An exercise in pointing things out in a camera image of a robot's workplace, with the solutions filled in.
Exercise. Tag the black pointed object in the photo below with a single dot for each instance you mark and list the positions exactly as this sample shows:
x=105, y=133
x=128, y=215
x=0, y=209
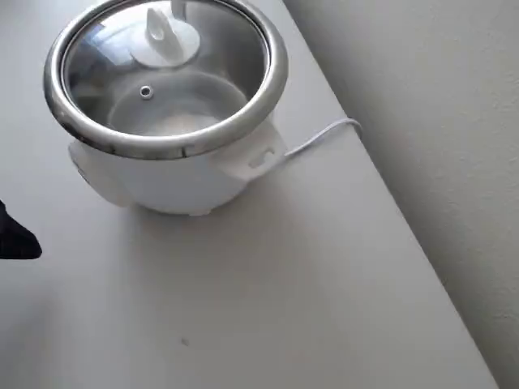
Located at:
x=18, y=240

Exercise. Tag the steel inner pot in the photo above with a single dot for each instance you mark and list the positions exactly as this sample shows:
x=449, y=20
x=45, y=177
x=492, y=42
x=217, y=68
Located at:
x=239, y=81

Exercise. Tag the white rice cooker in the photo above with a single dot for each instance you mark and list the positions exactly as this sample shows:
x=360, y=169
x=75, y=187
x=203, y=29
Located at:
x=170, y=182

